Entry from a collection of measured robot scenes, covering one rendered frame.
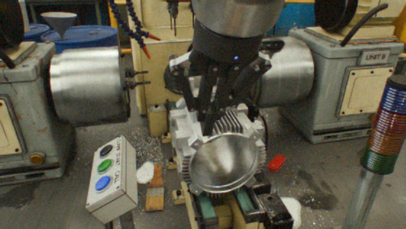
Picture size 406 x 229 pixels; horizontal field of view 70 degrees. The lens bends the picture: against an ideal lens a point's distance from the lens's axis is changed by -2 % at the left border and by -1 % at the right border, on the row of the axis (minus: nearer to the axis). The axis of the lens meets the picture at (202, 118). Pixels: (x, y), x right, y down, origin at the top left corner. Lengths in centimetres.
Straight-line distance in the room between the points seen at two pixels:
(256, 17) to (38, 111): 75
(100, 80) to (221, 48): 62
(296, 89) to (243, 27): 77
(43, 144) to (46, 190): 14
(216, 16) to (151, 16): 92
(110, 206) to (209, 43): 33
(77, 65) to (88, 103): 11
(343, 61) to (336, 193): 42
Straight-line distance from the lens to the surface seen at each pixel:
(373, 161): 68
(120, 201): 52
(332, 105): 112
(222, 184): 70
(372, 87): 117
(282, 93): 101
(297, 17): 659
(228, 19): 27
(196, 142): 59
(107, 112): 92
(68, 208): 92
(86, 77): 90
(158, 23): 119
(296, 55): 102
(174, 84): 111
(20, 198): 102
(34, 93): 91
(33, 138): 97
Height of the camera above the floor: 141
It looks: 29 degrees down
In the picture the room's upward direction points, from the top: straight up
